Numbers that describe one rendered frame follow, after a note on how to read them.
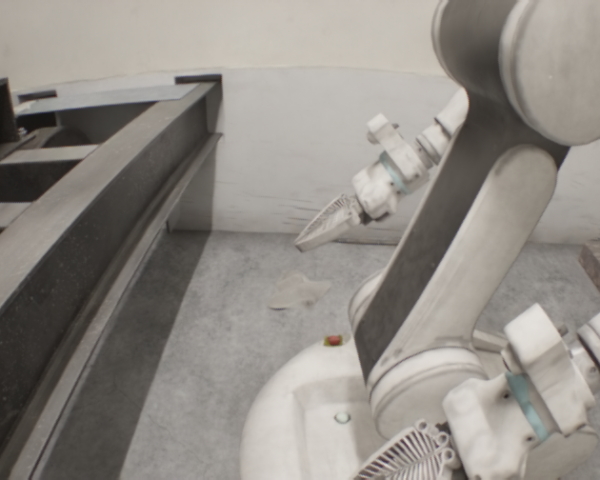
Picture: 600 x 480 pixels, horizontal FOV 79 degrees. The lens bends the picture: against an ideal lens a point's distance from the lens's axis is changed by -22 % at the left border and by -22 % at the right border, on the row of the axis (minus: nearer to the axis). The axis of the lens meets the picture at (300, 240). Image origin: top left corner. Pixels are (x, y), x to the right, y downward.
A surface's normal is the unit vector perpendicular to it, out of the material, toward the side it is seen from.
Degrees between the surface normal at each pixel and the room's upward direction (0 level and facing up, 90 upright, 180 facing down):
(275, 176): 90
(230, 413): 0
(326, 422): 0
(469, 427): 47
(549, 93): 97
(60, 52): 90
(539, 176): 88
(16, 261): 0
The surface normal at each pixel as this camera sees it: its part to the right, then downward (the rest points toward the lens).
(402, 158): -0.25, 0.11
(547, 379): -0.04, 0.39
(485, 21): -0.96, -0.18
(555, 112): -0.09, 0.69
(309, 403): 0.38, 0.22
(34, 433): 0.01, -0.85
